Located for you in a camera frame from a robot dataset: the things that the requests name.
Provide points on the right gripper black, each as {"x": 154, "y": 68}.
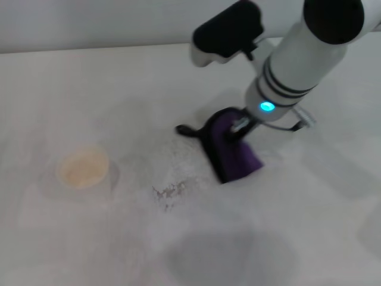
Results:
{"x": 239, "y": 129}

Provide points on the purple rag with black trim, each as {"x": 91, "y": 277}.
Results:
{"x": 221, "y": 162}

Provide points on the white paper cup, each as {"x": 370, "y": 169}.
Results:
{"x": 83, "y": 168}

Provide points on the black water stain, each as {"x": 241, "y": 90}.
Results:
{"x": 168, "y": 192}

